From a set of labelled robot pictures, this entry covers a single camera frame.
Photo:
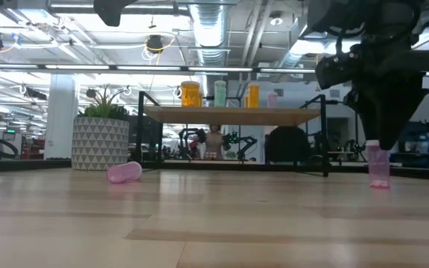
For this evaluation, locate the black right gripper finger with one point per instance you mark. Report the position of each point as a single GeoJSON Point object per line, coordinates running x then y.
{"type": "Point", "coordinates": [389, 111]}

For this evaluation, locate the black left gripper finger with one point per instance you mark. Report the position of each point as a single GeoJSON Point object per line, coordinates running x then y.
{"type": "Point", "coordinates": [111, 13]}

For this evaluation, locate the large orange pill bottle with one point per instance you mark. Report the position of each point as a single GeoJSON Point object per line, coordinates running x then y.
{"type": "Point", "coordinates": [190, 95]}

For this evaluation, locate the green bottle pastel tablets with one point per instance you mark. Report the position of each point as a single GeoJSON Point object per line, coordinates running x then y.
{"type": "Point", "coordinates": [220, 95]}

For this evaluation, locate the background black robot arm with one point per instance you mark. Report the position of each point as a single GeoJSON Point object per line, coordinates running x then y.
{"type": "Point", "coordinates": [190, 139]}
{"type": "Point", "coordinates": [242, 143]}

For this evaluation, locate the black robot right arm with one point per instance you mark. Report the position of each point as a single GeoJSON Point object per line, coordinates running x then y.
{"type": "Point", "coordinates": [367, 15]}

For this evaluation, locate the wooden shelf black metal legs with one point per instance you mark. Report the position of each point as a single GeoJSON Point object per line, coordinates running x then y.
{"type": "Point", "coordinates": [233, 116]}

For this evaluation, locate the black equipment cabinet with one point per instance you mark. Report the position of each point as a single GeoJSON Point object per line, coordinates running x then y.
{"type": "Point", "coordinates": [423, 145]}

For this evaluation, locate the black office chair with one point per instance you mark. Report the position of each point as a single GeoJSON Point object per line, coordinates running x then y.
{"type": "Point", "coordinates": [287, 145]}

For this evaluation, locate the round ceiling sensor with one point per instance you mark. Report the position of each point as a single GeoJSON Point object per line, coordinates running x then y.
{"type": "Point", "coordinates": [276, 20]}

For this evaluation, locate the long linear light bar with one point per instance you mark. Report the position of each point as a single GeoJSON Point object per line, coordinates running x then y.
{"type": "Point", "coordinates": [218, 69]}

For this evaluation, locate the potted plant triangle-pattern pot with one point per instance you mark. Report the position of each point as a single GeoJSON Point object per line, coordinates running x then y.
{"type": "Point", "coordinates": [99, 145]}

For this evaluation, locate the green exit sign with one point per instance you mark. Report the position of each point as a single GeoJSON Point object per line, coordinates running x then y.
{"type": "Point", "coordinates": [10, 131]}

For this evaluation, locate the person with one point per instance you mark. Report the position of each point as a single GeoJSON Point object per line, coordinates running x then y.
{"type": "Point", "coordinates": [214, 143]}

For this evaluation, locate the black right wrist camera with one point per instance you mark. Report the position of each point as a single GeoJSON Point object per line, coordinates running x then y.
{"type": "Point", "coordinates": [335, 70]}

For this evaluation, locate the silver slanted air duct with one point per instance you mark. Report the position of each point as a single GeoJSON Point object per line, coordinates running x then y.
{"type": "Point", "coordinates": [292, 57]}

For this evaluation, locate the silver spiral air duct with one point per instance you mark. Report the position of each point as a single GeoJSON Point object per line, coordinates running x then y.
{"type": "Point", "coordinates": [209, 26]}

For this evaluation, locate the black rig frame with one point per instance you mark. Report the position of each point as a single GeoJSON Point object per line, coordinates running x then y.
{"type": "Point", "coordinates": [32, 165]}

